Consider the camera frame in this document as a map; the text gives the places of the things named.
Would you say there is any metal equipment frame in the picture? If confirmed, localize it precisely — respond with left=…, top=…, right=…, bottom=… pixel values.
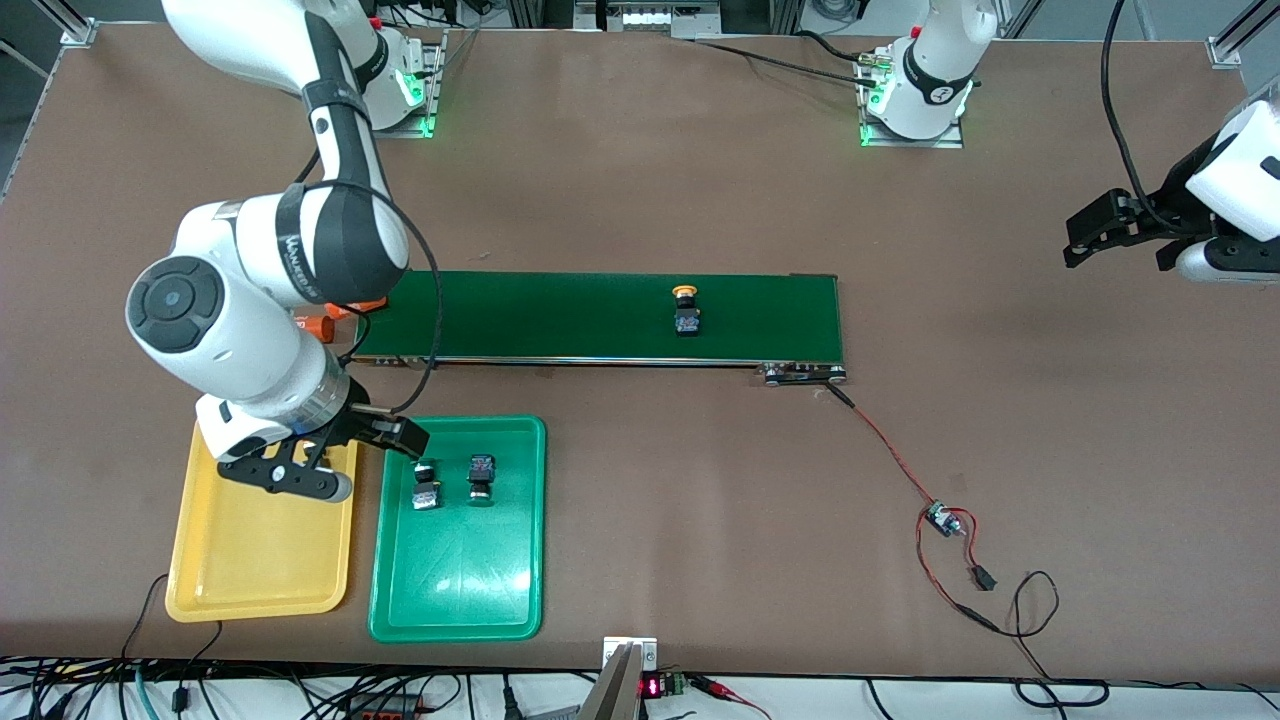
left=505, top=0, right=801, bottom=41

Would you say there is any aluminium corner bracket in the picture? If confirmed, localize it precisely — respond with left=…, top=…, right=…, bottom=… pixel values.
left=1207, top=0, right=1280, bottom=69
left=40, top=0, right=99, bottom=47

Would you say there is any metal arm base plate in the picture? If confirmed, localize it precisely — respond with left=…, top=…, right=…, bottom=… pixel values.
left=858, top=50, right=966, bottom=149
left=332, top=30, right=446, bottom=139

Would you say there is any yellow plastic tray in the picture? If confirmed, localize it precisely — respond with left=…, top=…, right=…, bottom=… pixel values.
left=165, top=418, right=359, bottom=623

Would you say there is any black base power cable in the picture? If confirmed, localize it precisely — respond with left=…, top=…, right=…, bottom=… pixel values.
left=690, top=30, right=886, bottom=91

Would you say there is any thin black cable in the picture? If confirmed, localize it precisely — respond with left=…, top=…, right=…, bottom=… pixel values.
left=120, top=573, right=223, bottom=711

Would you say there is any orange power strip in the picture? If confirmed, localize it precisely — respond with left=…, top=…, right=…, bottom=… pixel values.
left=345, top=693, right=431, bottom=720

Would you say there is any green conveyor belt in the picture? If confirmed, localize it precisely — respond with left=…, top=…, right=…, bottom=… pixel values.
left=350, top=268, right=848, bottom=387

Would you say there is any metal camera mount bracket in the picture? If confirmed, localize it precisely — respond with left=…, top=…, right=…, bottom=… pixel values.
left=580, top=636, right=659, bottom=720

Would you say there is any red clip lead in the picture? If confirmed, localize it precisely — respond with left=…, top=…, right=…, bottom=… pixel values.
left=690, top=675, right=773, bottom=720

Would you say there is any green plastic tray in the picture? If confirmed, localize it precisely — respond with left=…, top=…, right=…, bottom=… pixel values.
left=368, top=415, right=547, bottom=643

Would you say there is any black looped cable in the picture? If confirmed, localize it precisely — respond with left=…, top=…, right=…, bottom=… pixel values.
left=985, top=570, right=1111, bottom=709

